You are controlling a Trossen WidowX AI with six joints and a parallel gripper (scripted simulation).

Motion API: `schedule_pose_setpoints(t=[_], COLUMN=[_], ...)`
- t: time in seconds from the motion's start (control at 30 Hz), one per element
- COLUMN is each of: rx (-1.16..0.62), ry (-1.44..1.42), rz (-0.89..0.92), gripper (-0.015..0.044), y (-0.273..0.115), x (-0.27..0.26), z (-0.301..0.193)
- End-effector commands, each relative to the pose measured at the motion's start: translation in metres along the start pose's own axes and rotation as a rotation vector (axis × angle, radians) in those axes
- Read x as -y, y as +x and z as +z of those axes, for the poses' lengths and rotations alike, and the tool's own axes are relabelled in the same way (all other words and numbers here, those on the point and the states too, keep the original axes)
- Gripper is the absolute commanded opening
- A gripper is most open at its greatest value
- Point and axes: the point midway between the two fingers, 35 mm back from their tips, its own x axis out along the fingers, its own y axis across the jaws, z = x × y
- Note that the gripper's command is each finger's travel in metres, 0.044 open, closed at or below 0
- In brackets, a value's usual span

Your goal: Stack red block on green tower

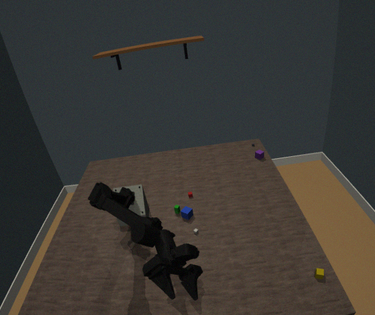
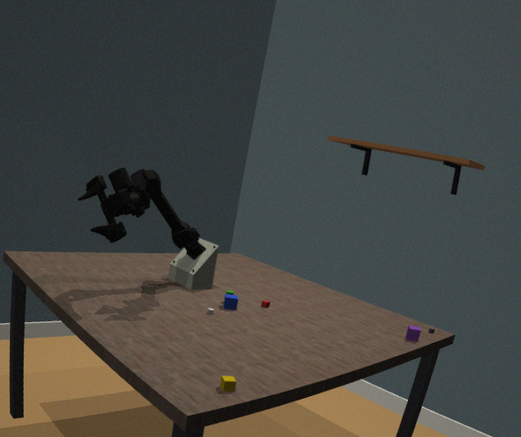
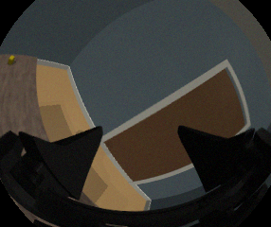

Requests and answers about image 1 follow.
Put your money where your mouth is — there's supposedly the small yellow block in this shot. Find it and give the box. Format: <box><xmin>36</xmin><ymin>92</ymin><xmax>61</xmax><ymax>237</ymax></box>
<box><xmin>315</xmin><ymin>268</ymin><xmax>324</xmax><ymax>279</ymax></box>

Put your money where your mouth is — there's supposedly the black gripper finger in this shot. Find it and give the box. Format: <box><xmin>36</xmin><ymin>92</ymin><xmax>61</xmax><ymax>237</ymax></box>
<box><xmin>148</xmin><ymin>266</ymin><xmax>176</xmax><ymax>300</ymax></box>
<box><xmin>182</xmin><ymin>272</ymin><xmax>201</xmax><ymax>301</ymax></box>

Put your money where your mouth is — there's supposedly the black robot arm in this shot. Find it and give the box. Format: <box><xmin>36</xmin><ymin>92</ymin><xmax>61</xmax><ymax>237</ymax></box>
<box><xmin>88</xmin><ymin>183</ymin><xmax>199</xmax><ymax>263</ymax></box>

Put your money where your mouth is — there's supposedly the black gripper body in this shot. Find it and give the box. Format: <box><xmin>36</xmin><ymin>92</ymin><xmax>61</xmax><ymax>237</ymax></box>
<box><xmin>142</xmin><ymin>243</ymin><xmax>203</xmax><ymax>281</ymax></box>

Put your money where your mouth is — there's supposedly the blue block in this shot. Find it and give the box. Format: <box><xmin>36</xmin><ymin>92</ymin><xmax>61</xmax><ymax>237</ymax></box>
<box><xmin>181</xmin><ymin>206</ymin><xmax>193</xmax><ymax>220</ymax></box>

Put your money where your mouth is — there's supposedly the purple block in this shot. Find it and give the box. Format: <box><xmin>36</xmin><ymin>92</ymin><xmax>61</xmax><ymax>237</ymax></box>
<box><xmin>255</xmin><ymin>150</ymin><xmax>264</xmax><ymax>160</ymax></box>

